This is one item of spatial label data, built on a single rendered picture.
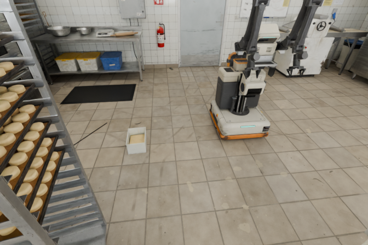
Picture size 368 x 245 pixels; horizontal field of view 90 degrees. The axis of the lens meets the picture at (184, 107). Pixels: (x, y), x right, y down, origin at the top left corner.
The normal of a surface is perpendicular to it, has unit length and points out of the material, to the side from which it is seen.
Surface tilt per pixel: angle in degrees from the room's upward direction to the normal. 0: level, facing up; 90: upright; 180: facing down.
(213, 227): 0
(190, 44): 90
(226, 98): 90
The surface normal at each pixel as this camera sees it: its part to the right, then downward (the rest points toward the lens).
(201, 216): 0.01, -0.84
